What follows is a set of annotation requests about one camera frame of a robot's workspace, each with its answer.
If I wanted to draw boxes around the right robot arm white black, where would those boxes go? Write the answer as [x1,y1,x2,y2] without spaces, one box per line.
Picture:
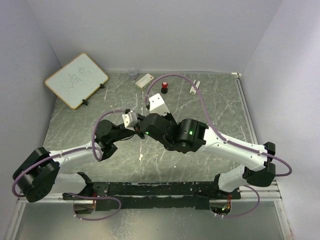
[140,113,276,199]

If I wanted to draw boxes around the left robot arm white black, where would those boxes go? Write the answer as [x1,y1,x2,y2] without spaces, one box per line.
[12,114,145,203]

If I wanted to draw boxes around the white clip tool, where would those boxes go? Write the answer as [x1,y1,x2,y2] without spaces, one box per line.
[189,79,201,95]

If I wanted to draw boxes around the red black stamp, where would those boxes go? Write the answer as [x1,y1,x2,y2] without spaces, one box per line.
[161,81,168,94]

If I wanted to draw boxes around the white green staples box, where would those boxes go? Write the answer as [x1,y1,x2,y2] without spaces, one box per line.
[135,73,154,90]

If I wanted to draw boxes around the clear cup of paperclips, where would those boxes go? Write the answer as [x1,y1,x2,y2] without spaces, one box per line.
[127,68,138,81]

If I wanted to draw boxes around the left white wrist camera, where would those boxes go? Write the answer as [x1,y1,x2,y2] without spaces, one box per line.
[122,111,139,130]

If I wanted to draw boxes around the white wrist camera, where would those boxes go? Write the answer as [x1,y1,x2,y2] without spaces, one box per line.
[122,111,139,130]
[147,93,171,117]

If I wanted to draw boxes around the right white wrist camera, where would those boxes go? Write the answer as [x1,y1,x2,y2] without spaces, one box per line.
[147,93,171,117]

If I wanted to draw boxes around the small whiteboard yellow frame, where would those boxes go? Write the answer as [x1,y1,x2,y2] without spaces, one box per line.
[44,52,109,110]

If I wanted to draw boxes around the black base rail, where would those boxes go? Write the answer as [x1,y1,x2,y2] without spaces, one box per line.
[62,180,242,212]

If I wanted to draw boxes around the aluminium frame rail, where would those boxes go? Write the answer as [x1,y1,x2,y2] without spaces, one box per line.
[231,72,283,201]

